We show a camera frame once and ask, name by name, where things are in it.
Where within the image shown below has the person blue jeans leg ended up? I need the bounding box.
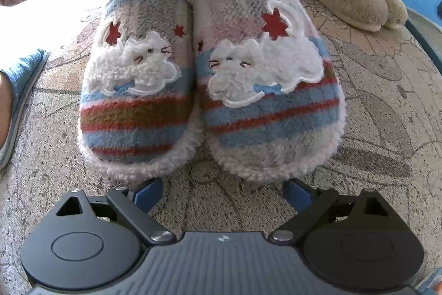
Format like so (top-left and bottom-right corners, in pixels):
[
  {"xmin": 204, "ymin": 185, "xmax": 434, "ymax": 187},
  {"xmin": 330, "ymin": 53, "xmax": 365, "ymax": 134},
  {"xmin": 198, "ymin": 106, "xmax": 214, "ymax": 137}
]
[{"xmin": 1, "ymin": 49, "xmax": 49, "ymax": 169}]

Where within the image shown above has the cartoon patterned door mat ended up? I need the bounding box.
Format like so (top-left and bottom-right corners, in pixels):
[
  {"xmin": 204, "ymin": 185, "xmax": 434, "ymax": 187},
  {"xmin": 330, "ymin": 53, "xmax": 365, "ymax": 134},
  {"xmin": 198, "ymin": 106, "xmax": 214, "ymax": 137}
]
[{"xmin": 1, "ymin": 0, "xmax": 441, "ymax": 294}]

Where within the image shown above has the striped knit slipper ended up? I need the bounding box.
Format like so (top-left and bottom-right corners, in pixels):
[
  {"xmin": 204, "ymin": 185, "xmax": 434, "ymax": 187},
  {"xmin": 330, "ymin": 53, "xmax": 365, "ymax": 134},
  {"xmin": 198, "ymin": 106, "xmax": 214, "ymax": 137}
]
[
  {"xmin": 190, "ymin": 0, "xmax": 345, "ymax": 182},
  {"xmin": 78, "ymin": 0, "xmax": 203, "ymax": 181}
]

